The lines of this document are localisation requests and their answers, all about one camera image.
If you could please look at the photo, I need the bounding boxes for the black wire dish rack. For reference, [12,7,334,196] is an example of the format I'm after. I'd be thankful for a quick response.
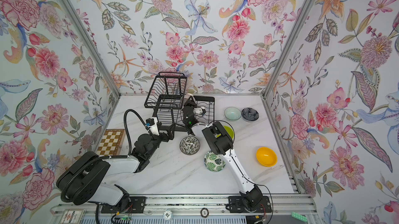
[144,71,215,133]

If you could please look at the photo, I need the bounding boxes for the green leaf pattern bowl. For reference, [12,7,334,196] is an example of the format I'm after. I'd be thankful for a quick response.
[204,151,225,172]

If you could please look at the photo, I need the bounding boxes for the black white patterned bowl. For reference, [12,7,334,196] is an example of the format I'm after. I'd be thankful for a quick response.
[179,136,201,155]

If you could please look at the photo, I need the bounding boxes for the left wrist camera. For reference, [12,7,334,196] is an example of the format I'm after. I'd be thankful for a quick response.
[145,117,159,136]

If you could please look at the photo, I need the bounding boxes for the lime green bowl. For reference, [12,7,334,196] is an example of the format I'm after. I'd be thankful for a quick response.
[224,126,234,139]

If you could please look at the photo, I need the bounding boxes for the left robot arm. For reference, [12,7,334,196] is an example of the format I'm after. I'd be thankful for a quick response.
[56,129,174,210]

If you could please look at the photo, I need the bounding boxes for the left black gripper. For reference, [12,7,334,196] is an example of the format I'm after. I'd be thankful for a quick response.
[144,122,176,160]

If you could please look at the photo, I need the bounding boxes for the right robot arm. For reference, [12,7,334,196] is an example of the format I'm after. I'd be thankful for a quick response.
[181,94,263,212]

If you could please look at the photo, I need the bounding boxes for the dark blue grey bowl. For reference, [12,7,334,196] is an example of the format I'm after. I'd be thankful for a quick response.
[241,108,259,122]

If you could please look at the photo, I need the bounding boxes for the green connector block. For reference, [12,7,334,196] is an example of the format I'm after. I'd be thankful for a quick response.
[291,212,308,223]

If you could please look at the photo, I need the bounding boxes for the wooden chessboard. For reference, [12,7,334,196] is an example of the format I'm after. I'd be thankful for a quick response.
[96,129,125,156]

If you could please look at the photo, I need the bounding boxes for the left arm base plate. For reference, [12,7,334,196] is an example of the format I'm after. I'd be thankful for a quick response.
[100,197,147,214]

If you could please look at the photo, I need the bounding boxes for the pale celadon bowl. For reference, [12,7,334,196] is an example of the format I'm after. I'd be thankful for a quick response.
[224,107,242,121]

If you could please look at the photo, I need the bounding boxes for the yellow bowl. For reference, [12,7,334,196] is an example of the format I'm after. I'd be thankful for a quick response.
[256,147,277,167]

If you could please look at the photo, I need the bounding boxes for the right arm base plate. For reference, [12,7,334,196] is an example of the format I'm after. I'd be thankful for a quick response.
[225,196,272,214]

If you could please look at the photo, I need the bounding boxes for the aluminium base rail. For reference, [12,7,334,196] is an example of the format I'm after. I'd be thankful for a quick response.
[49,193,322,224]

